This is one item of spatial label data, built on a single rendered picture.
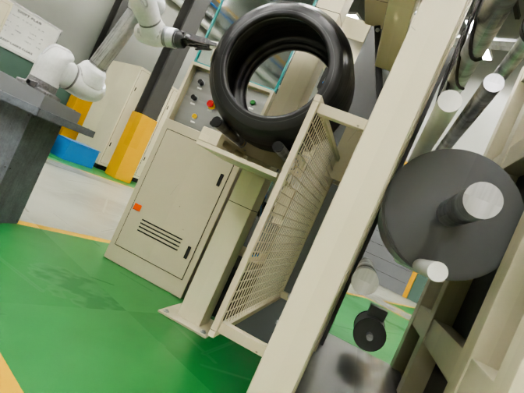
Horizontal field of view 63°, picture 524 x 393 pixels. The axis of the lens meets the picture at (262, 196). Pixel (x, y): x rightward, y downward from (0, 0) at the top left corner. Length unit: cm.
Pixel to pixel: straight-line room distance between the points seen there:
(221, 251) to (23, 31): 828
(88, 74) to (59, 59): 17
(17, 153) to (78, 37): 790
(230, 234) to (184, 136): 74
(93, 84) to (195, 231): 102
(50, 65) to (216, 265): 136
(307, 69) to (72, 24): 843
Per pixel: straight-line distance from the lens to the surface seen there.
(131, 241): 259
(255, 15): 186
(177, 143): 253
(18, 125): 251
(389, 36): 189
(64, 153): 734
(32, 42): 994
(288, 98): 211
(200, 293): 211
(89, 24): 1038
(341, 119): 115
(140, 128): 768
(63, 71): 260
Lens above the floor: 68
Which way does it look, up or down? 1 degrees up
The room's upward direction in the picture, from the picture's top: 24 degrees clockwise
